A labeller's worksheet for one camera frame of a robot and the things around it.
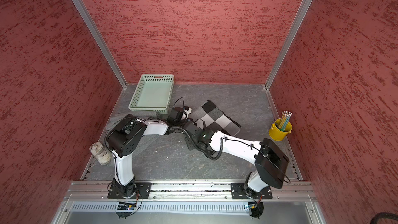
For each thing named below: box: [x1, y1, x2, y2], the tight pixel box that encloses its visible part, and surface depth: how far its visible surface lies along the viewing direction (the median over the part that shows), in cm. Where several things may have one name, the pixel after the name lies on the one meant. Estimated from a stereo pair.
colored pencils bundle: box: [277, 109, 293, 132], surface depth 87 cm
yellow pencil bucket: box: [268, 118, 293, 142], surface depth 89 cm
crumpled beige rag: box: [89, 141, 112, 166], surface depth 85 cm
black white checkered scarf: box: [191, 100, 241, 137], surface depth 104 cm
